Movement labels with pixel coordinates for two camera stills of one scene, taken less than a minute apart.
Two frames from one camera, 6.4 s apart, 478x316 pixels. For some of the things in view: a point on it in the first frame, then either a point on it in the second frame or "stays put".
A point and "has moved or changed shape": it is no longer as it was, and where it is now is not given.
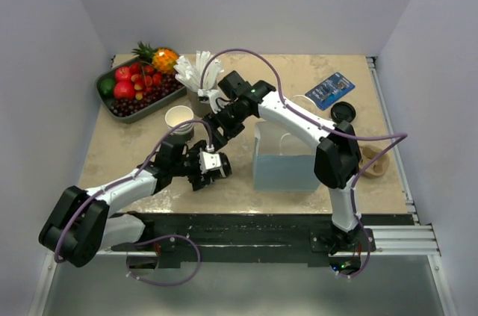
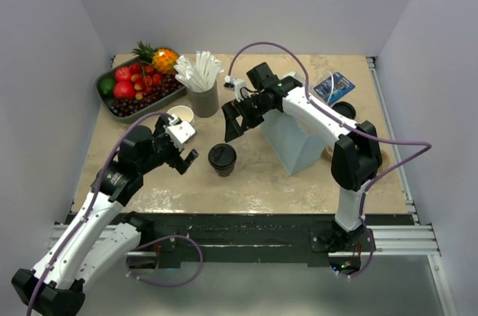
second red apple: (124, 90) stays put
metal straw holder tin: (199, 109) stays put
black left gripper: (196, 180) -> (176, 160)
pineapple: (162, 59) stays put
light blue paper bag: (283, 158) has moved or changed shape
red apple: (123, 73) stays put
